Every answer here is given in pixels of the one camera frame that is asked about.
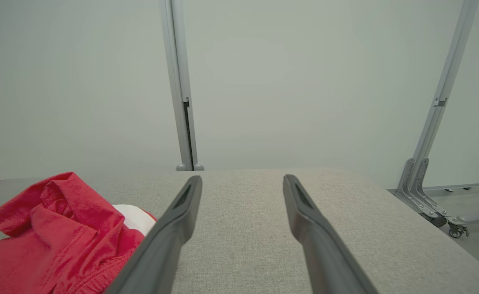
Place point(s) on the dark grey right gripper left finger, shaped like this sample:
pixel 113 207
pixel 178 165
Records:
pixel 162 253

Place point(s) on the black caster wheel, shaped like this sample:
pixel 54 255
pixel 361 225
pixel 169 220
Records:
pixel 457 231

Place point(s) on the grey post with foot brackets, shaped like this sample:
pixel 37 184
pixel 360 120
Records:
pixel 439 106

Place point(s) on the red shorts with white stripe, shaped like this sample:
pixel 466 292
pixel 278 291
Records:
pixel 59 237

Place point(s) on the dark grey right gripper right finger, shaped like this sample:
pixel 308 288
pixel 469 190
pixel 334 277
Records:
pixel 325 257

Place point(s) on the grey metal partition post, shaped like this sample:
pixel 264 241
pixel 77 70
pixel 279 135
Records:
pixel 180 81

